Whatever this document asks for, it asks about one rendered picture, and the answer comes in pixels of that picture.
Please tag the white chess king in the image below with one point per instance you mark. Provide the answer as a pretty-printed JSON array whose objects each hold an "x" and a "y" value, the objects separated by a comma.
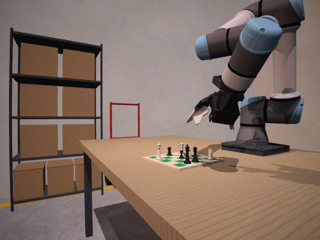
[{"x": 158, "y": 155}]

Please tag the green and cream checkered chessboard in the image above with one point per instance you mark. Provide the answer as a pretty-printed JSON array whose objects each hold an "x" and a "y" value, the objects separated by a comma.
[{"x": 176, "y": 163}]

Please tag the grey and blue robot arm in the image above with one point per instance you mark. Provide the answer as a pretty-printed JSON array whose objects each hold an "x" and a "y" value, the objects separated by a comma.
[{"x": 262, "y": 28}]

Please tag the white knight chess piece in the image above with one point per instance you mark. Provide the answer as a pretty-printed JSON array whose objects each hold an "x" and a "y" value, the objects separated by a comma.
[{"x": 210, "y": 151}]

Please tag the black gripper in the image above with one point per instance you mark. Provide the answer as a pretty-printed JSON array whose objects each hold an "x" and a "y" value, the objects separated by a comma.
[{"x": 225, "y": 106}]

